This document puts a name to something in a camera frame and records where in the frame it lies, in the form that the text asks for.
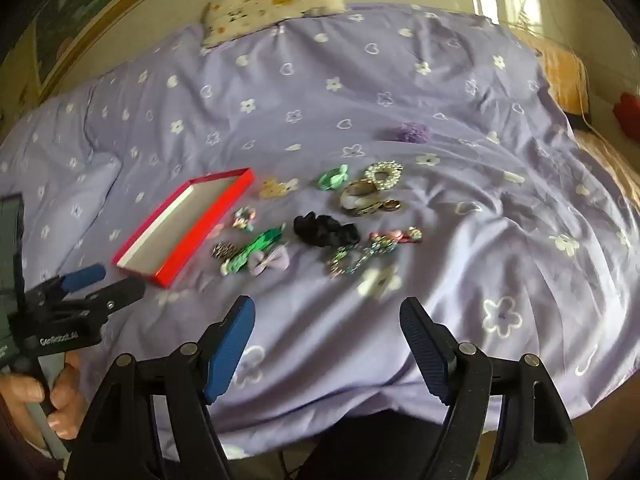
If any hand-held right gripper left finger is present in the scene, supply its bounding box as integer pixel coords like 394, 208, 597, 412
67, 296, 257, 480

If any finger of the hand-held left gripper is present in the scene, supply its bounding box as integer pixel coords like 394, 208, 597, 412
27, 265, 107, 311
74, 276, 147, 325

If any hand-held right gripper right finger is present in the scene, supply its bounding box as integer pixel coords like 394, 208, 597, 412
400, 297, 588, 480

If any red jewelry box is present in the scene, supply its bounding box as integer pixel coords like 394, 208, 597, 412
111, 167, 256, 289

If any purple bow hair clip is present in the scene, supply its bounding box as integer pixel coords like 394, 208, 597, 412
248, 246, 291, 277

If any green ribbon hair clip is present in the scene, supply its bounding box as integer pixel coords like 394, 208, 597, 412
220, 227, 286, 277

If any teal bead necklace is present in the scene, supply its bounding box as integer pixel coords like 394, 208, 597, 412
327, 241, 401, 281

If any colourful bead bracelet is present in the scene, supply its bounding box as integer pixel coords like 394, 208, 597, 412
232, 206, 259, 232

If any black scrunchie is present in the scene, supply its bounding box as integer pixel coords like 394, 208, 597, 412
292, 212, 362, 250

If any yellow claw hair clip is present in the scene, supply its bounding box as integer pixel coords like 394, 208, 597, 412
259, 177, 297, 200

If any gold bangle watch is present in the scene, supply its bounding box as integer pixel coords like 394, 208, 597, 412
340, 179, 383, 217

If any pearl bead scrunchie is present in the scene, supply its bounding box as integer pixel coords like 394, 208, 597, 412
365, 161, 404, 192

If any person's left hand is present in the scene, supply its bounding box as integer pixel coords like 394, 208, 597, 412
0, 351, 88, 443

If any person's dark clothing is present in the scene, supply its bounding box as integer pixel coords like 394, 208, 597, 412
215, 405, 453, 480

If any purple floral blanket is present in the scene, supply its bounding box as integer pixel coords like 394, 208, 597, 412
0, 2, 640, 421

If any orange bed mat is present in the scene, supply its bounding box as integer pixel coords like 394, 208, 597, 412
532, 40, 640, 201

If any white patterned pillow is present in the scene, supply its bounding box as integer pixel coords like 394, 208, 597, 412
201, 0, 347, 50

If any green flower hair tie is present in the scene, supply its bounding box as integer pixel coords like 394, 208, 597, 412
318, 164, 351, 192

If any purple flower hair tie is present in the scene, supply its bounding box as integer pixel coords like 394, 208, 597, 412
389, 121, 432, 145

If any framed wall picture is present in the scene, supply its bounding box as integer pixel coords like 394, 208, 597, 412
0, 0, 201, 111

